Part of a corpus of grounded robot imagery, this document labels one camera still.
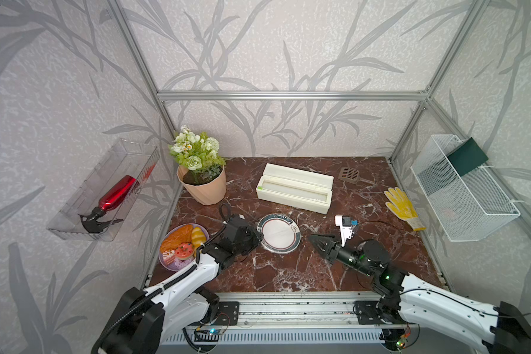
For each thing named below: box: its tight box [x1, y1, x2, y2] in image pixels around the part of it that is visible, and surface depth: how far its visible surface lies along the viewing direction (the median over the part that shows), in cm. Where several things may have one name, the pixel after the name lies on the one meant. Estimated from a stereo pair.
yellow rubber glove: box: [383, 186, 427, 231], surface depth 103 cm
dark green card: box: [446, 137, 489, 177], surface depth 73 cm
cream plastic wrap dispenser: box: [255, 162, 335, 215], surface depth 102 cm
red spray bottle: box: [77, 174, 137, 234], surface depth 62 cm
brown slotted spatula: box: [337, 166, 377, 186], surface depth 114 cm
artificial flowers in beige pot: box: [168, 125, 227, 206], surface depth 87 cm
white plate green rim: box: [256, 213, 302, 255], surface depth 90 cm
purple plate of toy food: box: [158, 223, 211, 273], surface depth 88 cm
